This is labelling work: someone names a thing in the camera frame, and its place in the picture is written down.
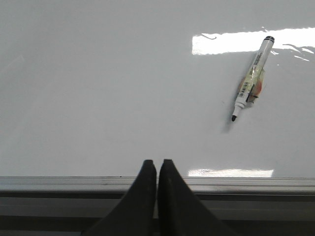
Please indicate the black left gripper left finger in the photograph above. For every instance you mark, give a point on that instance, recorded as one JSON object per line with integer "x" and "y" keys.
{"x": 133, "y": 215}

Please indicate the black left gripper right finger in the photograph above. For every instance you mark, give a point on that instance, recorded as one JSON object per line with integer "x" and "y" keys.
{"x": 180, "y": 212}

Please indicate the black whiteboard marker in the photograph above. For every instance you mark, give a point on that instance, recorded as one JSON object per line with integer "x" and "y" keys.
{"x": 251, "y": 86}

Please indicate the white glossy whiteboard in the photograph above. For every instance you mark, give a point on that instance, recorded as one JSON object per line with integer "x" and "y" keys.
{"x": 95, "y": 87}

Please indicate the grey aluminium whiteboard frame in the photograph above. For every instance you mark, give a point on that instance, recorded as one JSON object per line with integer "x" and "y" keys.
{"x": 65, "y": 206}

